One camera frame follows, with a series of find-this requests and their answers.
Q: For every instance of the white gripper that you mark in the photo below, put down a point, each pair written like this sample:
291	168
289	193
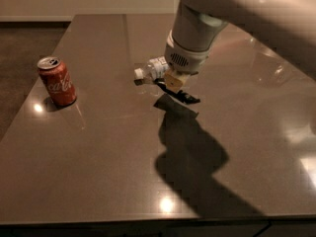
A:
183	59

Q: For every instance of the clear plastic water bottle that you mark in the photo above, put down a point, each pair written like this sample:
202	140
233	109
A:
154	69

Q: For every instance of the red coca-cola can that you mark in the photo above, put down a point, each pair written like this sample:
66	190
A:
57	81

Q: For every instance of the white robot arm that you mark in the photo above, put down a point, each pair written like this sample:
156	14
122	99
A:
288	27

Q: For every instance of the black rxbar chocolate wrapper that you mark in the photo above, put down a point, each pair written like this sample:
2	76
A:
181	96

